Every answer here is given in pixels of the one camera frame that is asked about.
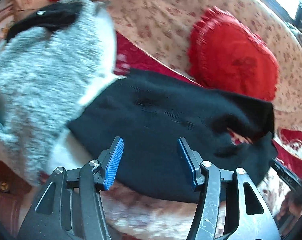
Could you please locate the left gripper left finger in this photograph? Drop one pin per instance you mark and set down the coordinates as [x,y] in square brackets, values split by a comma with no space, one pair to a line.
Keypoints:
[69,206]

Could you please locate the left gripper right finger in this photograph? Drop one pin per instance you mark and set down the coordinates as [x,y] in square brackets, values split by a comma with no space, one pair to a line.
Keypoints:
[247,214]

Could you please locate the black pants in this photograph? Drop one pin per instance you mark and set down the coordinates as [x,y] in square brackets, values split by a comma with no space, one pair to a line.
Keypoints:
[151,111]

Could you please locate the red and white plush blanket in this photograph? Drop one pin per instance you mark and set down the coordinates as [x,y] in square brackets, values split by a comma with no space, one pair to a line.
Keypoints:
[143,217]

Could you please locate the grey fleece garment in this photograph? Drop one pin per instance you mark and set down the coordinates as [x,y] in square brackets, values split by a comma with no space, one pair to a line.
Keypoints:
[46,80]

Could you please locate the red heart-shaped pillow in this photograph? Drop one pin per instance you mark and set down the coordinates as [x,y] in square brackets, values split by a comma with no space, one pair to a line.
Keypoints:
[225,54]

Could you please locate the black garment on fleece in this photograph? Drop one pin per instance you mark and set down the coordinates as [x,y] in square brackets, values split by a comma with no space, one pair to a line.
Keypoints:
[52,17]

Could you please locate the floral beige bedsheet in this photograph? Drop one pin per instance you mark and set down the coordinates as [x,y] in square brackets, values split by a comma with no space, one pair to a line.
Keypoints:
[161,28]

